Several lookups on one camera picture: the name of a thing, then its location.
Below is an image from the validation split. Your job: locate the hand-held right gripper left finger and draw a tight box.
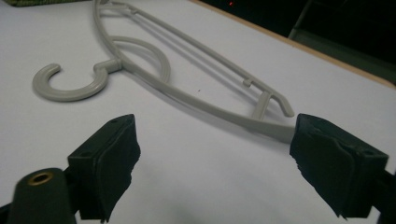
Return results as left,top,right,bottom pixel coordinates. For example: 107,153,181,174
66,113,142,224

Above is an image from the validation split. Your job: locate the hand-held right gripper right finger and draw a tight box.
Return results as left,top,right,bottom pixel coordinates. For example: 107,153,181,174
289,113,389,220

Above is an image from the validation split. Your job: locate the grey plastic clothes hanger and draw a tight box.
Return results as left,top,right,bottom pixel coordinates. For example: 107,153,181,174
32,0,296,144

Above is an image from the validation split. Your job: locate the green knitted cloth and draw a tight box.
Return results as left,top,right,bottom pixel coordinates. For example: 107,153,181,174
2,0,82,7

